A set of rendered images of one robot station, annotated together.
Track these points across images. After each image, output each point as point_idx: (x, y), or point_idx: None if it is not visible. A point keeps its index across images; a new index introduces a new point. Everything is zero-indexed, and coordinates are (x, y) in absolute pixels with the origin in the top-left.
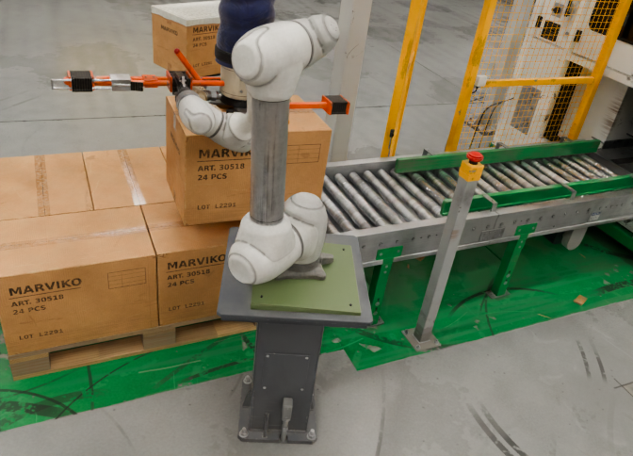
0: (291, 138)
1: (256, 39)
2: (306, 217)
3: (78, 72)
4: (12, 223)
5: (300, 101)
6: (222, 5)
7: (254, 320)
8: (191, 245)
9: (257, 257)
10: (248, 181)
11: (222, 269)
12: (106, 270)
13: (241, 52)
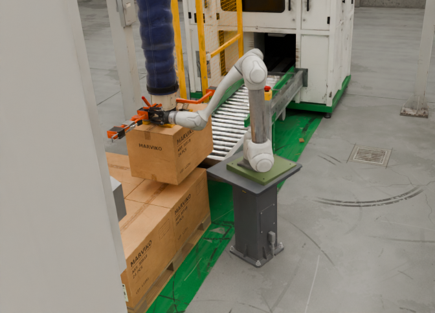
0: None
1: (259, 66)
2: None
3: (112, 129)
4: None
5: None
6: (155, 65)
7: (267, 189)
8: (177, 196)
9: (270, 156)
10: (192, 147)
11: (190, 203)
12: (158, 229)
13: (256, 73)
